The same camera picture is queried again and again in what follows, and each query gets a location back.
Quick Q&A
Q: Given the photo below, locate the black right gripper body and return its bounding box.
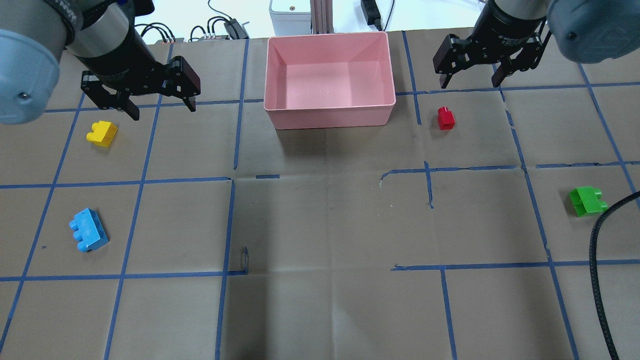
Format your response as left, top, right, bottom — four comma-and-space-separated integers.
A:
432, 0, 548, 76

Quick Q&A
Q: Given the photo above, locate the black power adapter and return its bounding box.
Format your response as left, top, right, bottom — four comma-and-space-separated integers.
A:
359, 0, 382, 30

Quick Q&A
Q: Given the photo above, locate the aluminium frame post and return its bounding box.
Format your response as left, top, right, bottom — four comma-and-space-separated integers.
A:
310, 0, 334, 35

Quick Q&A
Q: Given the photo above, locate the white device box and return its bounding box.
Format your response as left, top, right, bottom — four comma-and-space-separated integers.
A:
269, 0, 312, 37

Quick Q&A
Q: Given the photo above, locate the black braided cable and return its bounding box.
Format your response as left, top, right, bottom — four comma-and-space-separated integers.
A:
589, 191, 640, 360

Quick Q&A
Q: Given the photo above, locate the green toy block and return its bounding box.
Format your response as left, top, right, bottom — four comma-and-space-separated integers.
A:
568, 186, 609, 217

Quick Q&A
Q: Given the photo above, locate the yellow toy block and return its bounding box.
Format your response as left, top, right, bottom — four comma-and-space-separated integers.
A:
86, 120, 119, 148

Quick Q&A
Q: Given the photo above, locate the red toy block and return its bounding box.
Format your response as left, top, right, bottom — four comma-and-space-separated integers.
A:
437, 106, 456, 131

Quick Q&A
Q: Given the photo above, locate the black cable hub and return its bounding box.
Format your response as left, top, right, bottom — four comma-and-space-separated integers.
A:
224, 18, 250, 40

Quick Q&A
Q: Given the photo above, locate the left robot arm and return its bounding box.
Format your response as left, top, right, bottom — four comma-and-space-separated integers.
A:
0, 0, 201, 125

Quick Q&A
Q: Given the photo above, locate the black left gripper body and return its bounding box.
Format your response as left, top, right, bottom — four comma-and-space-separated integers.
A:
76, 26, 201, 110

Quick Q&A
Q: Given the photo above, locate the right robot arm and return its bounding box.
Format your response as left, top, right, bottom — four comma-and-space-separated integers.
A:
432, 0, 640, 89

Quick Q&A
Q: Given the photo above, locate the pink plastic box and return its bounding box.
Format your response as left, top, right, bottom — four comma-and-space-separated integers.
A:
263, 31, 396, 130

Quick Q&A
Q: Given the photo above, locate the blue toy block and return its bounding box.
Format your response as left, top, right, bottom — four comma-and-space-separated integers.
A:
68, 208, 109, 252

